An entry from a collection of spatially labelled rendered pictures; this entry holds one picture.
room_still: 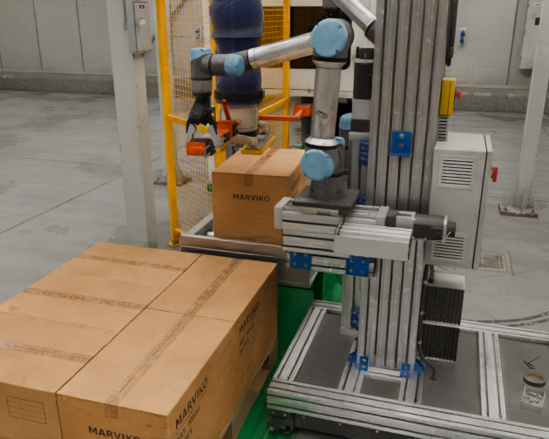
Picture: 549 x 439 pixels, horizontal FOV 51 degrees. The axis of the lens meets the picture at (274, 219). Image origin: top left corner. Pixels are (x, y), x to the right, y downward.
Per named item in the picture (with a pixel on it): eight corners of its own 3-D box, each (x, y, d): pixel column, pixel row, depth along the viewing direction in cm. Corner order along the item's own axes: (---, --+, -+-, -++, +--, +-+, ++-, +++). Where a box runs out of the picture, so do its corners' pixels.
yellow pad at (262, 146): (256, 138, 293) (256, 128, 291) (275, 139, 291) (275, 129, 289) (240, 154, 261) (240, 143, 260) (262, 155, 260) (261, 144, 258)
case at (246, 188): (244, 210, 360) (243, 146, 347) (308, 214, 352) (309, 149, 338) (213, 246, 305) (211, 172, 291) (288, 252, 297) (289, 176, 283)
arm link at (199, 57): (207, 49, 202) (185, 48, 205) (208, 81, 206) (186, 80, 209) (216, 47, 209) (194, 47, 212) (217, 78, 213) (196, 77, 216)
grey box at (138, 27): (145, 50, 367) (142, 0, 357) (152, 51, 365) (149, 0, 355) (129, 53, 349) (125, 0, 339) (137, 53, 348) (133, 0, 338)
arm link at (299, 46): (355, 14, 204) (232, 49, 223) (349, 14, 195) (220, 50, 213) (362, 47, 207) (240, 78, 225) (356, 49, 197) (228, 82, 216)
